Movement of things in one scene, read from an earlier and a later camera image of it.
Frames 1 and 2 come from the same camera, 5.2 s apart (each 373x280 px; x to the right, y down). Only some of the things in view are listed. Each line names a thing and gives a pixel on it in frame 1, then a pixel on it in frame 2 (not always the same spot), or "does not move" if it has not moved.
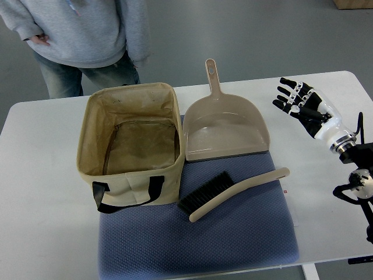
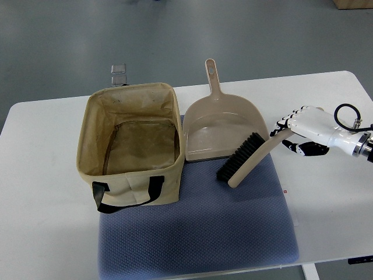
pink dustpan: (217, 125) does not move
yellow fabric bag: (130, 146) does not move
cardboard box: (342, 4) does not move
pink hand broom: (220, 188) to (245, 158)
